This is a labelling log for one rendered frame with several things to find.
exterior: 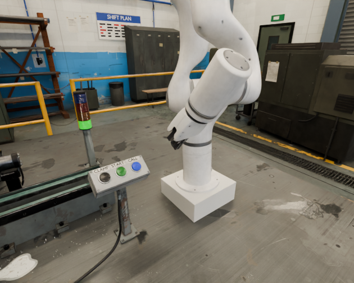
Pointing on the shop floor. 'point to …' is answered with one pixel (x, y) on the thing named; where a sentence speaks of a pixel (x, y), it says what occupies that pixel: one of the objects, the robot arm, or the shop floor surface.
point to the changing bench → (154, 92)
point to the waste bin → (117, 93)
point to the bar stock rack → (27, 60)
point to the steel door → (273, 36)
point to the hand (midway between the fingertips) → (176, 142)
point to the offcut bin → (92, 97)
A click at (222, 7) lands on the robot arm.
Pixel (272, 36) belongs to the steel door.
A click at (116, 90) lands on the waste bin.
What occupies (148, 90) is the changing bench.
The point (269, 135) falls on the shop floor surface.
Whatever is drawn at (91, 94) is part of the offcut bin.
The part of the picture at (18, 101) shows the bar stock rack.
